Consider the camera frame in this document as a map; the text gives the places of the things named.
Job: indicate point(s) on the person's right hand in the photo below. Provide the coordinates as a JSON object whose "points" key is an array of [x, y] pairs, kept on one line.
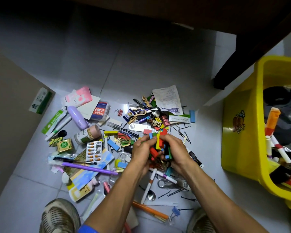
{"points": [[179, 157]]}

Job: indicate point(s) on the person's left hand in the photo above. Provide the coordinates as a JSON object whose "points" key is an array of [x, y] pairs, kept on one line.
{"points": [[141, 155]]}

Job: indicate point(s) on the pile of coloured blocks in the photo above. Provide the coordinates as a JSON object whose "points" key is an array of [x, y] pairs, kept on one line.
{"points": [[158, 141]]}

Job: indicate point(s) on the white purple marker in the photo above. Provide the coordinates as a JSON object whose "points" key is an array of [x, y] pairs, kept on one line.
{"points": [[165, 177]]}

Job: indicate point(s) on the yellow plastic spoon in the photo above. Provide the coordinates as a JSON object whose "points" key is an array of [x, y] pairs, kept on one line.
{"points": [[117, 163]]}

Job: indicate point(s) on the white bottle opener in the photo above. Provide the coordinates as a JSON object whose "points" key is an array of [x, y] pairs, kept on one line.
{"points": [[172, 184]]}

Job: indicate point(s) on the white orange pen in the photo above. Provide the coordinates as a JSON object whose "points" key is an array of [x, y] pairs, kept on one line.
{"points": [[149, 184]]}

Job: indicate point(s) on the blue purple battery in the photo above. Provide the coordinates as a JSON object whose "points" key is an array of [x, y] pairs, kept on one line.
{"points": [[144, 119]]}

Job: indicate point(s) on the white green sachet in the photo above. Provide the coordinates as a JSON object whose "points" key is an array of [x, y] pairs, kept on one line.
{"points": [[179, 118]]}

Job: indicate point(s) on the small metal spoon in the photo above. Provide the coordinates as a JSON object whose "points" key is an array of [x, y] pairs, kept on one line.
{"points": [[151, 196]]}

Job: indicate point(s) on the blue clip with portrait card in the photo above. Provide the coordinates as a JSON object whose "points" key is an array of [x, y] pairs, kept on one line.
{"points": [[129, 115]]}

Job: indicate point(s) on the white rectangular block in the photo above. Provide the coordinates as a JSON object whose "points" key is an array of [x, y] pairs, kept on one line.
{"points": [[103, 121], [115, 122]]}

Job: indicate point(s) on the pink pen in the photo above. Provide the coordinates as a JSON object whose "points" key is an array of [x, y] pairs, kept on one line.
{"points": [[106, 186]]}

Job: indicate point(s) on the orange pill blister pack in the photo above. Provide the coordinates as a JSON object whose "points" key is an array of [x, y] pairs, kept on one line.
{"points": [[94, 151]]}

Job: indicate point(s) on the pink binder clip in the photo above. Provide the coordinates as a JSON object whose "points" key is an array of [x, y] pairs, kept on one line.
{"points": [[120, 112]]}

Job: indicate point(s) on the blue binder clip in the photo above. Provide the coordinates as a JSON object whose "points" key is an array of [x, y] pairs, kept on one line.
{"points": [[175, 212]]}

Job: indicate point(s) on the purple toothbrush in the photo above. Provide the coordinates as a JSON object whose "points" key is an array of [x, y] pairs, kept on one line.
{"points": [[87, 168]]}

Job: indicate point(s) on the blue card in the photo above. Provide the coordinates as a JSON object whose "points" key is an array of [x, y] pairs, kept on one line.
{"points": [[87, 179]]}

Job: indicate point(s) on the navy red small box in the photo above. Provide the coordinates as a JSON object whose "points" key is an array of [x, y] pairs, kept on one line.
{"points": [[100, 111]]}

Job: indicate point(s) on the gold green patterned card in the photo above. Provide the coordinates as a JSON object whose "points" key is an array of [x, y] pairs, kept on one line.
{"points": [[80, 154]]}

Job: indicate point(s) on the wooden chopsticks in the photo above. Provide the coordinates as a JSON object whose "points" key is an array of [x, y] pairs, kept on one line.
{"points": [[160, 219]]}

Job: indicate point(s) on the white sponge block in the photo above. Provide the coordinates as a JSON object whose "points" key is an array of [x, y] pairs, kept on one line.
{"points": [[133, 219]]}

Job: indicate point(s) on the yellow plastic bin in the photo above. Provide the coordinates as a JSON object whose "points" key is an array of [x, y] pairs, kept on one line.
{"points": [[245, 143]]}

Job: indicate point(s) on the black pen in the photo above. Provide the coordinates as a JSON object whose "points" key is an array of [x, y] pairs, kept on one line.
{"points": [[72, 160]]}

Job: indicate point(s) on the white printed card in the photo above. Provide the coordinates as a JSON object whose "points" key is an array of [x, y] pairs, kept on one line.
{"points": [[91, 107]]}

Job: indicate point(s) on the white green label pouch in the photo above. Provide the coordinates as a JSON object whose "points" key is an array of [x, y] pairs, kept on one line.
{"points": [[92, 205]]}

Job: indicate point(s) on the yellow card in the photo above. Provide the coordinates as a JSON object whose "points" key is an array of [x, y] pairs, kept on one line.
{"points": [[80, 194]]}

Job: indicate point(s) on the lilac capsule device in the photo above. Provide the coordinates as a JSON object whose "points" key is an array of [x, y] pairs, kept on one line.
{"points": [[77, 117]]}

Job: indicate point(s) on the green yellow tea sachet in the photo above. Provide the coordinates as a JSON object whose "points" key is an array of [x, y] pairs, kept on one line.
{"points": [[65, 145]]}

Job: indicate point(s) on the black car key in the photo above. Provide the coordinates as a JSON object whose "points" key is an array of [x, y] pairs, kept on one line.
{"points": [[61, 133]]}

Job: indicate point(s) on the pink white bunny packet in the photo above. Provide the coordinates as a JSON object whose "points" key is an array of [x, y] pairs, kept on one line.
{"points": [[78, 97]]}

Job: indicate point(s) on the white green pen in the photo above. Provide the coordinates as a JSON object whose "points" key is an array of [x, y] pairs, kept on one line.
{"points": [[58, 128]]}

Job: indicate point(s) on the white marker pen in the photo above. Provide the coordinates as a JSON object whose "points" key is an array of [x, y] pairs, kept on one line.
{"points": [[268, 145]]}

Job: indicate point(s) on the clear bag of floss picks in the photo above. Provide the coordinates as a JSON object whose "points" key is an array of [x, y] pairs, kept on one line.
{"points": [[51, 158]]}

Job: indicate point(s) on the green white sachet strip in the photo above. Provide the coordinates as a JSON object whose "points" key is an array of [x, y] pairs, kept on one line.
{"points": [[53, 121]]}

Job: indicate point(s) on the white red pen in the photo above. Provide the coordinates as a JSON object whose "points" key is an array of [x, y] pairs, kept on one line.
{"points": [[280, 148]]}

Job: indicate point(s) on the orange red pen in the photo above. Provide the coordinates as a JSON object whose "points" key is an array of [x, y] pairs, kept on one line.
{"points": [[272, 118]]}

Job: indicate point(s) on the black cloth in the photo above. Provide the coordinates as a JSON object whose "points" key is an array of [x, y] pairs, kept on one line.
{"points": [[281, 175]]}

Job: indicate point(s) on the black sleep mask packet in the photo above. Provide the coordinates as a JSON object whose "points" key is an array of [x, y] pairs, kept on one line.
{"points": [[287, 133], [276, 94]]}

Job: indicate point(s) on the dark wooden bed frame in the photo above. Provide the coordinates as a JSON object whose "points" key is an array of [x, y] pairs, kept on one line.
{"points": [[257, 33]]}

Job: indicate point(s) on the person's right forearm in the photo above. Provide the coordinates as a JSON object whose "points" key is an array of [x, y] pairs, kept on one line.
{"points": [[220, 206]]}

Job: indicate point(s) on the person's left forearm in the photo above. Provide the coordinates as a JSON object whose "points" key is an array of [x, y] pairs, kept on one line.
{"points": [[111, 206]]}

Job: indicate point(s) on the person's right shoe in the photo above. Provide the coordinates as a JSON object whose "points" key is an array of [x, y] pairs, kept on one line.
{"points": [[200, 223]]}

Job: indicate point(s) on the person's shoe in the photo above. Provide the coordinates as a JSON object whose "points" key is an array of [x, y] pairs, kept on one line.
{"points": [[200, 223], [59, 215]]}

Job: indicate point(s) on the person's left shoe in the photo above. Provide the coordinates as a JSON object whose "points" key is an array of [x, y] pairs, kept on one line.
{"points": [[59, 215]]}

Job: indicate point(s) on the blue wristband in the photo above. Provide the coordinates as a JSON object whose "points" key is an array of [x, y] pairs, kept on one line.
{"points": [[86, 229]]}

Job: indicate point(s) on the green white small box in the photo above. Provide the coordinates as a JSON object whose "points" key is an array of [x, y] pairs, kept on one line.
{"points": [[40, 100]]}

